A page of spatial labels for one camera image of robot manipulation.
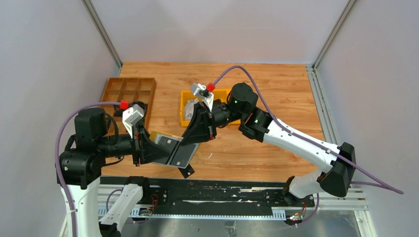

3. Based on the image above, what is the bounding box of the yellow leather card holder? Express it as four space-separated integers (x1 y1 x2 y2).
150 131 200 168

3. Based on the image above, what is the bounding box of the grey credit card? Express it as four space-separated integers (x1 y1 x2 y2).
178 164 195 179

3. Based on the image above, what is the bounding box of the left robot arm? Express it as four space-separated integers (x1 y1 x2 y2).
55 105 170 237

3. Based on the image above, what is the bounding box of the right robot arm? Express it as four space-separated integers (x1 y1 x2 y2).
180 82 355 201

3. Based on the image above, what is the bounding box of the grey cards pile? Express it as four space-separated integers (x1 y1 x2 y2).
183 98 199 121

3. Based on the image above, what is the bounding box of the wooden compartment tray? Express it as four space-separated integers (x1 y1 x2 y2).
101 78 156 129

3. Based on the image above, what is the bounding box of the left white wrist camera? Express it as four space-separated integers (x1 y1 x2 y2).
122 104 145 138

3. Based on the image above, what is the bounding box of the black cable coil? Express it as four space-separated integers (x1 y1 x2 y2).
114 101 148 117

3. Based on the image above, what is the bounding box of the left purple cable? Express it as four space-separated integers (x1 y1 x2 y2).
54 101 122 237

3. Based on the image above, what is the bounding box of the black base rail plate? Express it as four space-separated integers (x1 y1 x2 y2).
120 177 316 217

